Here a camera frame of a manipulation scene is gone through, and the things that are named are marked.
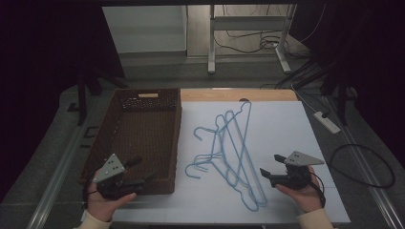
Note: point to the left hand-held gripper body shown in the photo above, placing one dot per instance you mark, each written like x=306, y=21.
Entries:
x=110, y=168

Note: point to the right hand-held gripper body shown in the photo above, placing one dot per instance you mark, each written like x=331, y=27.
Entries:
x=299, y=159

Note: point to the brown woven basket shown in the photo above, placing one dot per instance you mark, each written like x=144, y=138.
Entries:
x=143, y=133

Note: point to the person's left hand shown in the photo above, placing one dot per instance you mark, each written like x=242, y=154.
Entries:
x=103, y=208

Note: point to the person's right hand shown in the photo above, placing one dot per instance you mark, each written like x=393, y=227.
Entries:
x=305, y=198

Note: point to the white board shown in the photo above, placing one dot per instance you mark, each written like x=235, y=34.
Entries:
x=286, y=133

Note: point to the white power strip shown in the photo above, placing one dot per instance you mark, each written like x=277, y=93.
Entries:
x=328, y=123

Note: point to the black plug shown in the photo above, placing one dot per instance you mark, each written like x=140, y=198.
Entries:
x=325, y=114

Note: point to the black stand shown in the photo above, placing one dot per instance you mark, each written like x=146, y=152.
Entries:
x=342, y=95
x=82, y=95

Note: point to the white panel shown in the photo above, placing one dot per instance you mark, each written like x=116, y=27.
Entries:
x=143, y=28

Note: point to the aluminium rail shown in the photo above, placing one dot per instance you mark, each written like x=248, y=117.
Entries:
x=54, y=181
x=366, y=165

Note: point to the white desk frame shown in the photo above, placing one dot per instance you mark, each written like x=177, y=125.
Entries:
x=248, y=23

